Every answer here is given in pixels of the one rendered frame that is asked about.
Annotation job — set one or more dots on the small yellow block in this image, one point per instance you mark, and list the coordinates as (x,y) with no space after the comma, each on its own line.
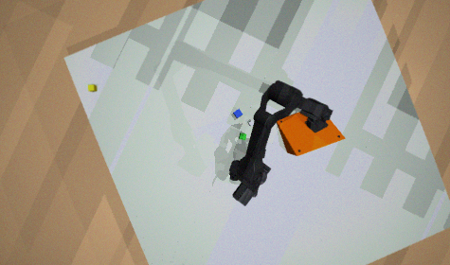
(92,88)

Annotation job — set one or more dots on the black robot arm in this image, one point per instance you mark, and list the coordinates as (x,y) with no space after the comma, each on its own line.
(251,170)

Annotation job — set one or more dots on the small blue cube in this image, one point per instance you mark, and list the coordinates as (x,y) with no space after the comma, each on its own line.
(238,113)

